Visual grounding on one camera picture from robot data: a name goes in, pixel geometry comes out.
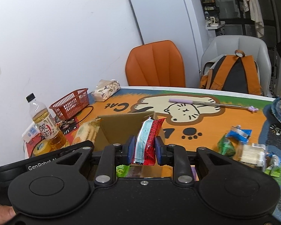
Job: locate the clear wafer packet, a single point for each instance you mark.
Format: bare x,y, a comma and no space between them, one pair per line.
250,155

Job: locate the tea bottle with black cap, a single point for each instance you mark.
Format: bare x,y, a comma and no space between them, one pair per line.
44,124

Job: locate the blue ceramic plate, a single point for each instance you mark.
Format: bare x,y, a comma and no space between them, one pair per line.
275,112

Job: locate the orange chair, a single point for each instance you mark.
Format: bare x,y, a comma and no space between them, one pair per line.
154,65

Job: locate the cardboard box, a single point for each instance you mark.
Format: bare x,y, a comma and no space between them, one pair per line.
112,131

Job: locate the colourful cat table mat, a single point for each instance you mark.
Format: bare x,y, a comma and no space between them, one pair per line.
224,124

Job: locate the orange and black backpack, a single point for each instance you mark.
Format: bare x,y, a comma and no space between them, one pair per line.
234,75

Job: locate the white hanging garment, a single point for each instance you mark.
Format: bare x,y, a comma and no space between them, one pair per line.
256,9

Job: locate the blue snack packet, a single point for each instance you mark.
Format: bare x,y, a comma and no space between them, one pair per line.
238,133

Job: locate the purple snack packet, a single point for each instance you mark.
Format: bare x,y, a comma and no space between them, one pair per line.
194,173

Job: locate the light grey chair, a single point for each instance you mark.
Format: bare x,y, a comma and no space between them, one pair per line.
238,44

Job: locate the white refrigerator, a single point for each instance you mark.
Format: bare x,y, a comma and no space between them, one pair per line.
164,28

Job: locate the person's left hand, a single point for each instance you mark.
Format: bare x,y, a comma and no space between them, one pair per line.
1,214

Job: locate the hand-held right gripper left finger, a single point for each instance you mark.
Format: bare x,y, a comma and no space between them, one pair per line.
131,150

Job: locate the yellow tape roll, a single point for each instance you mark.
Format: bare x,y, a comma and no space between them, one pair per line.
42,148

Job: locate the purple telescopic stick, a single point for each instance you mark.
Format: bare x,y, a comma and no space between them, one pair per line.
201,103

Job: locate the patterned tissue pack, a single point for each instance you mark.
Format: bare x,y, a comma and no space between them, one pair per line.
106,90

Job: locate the red plastic basket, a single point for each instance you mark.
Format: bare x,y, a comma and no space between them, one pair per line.
70,103

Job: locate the red snack packet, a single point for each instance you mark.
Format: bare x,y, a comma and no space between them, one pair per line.
152,143

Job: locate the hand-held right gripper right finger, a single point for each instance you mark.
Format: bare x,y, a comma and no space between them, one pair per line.
159,151

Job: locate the green triangular snack packet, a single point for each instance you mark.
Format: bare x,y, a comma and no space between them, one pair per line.
226,146

